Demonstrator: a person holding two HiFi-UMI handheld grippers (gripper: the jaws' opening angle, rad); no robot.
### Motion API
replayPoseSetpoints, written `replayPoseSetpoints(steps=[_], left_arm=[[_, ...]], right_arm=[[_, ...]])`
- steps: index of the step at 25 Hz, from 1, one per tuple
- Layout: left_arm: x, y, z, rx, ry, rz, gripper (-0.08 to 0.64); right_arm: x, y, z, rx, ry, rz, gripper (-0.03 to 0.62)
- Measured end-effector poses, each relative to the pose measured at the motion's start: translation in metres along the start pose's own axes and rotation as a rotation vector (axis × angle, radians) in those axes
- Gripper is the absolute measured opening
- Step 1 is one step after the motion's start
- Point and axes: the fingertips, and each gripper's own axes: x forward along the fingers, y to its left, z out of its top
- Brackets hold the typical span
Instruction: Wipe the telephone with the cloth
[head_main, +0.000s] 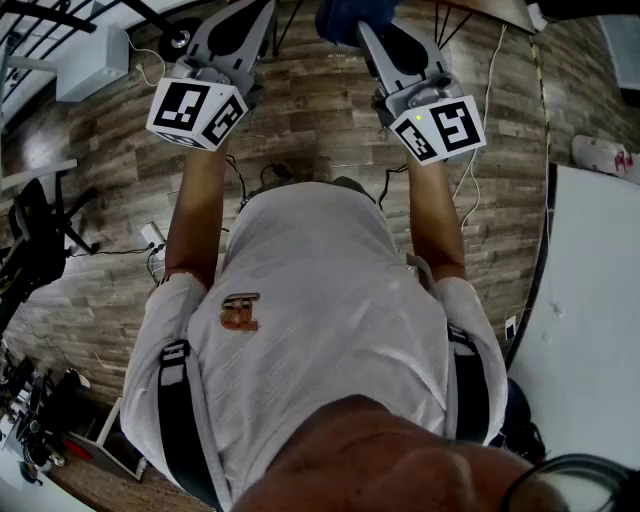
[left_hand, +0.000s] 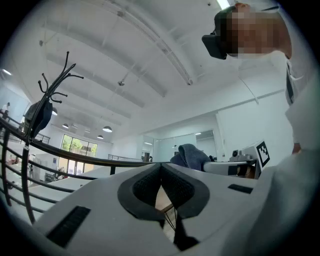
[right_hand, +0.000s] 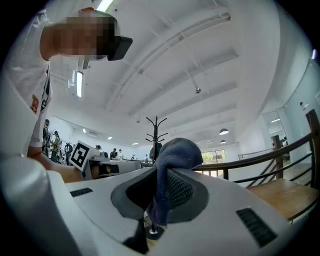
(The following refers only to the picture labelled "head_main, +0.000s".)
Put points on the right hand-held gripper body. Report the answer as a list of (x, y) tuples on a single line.
[(450, 127)]

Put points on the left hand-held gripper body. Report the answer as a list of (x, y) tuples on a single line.
[(200, 107)]

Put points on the dark blue cloth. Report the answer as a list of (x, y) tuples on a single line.
[(340, 20)]

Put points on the person's right forearm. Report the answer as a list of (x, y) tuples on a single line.
[(435, 220)]

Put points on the person's left forearm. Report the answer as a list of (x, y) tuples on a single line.
[(195, 215)]

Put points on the person's dark trousers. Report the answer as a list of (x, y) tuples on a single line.
[(352, 186)]

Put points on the white box unit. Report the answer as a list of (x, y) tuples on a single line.
[(90, 65)]

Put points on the wooden table with black legs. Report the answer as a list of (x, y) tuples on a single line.
[(500, 10)]

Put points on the white power strip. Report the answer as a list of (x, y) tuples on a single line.
[(152, 237)]

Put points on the white power adapter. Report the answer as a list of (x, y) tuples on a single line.
[(537, 17)]

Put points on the black metal railing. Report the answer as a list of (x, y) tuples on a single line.
[(50, 22)]

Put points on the grey panel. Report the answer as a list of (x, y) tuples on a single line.
[(622, 50)]

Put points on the person's white shirt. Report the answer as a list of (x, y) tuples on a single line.
[(320, 280)]

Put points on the black office chair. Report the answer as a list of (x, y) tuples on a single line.
[(35, 240)]

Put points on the white table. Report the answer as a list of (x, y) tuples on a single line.
[(585, 300)]

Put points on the pile of black equipment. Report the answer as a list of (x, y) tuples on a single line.
[(30, 400)]

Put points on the person's face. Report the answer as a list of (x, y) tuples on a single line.
[(380, 460)]

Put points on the brown wooden desk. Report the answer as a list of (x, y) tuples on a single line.
[(100, 492)]

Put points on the white wall plug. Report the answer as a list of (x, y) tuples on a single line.
[(511, 329)]

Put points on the white open frame box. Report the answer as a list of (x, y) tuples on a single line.
[(110, 455)]

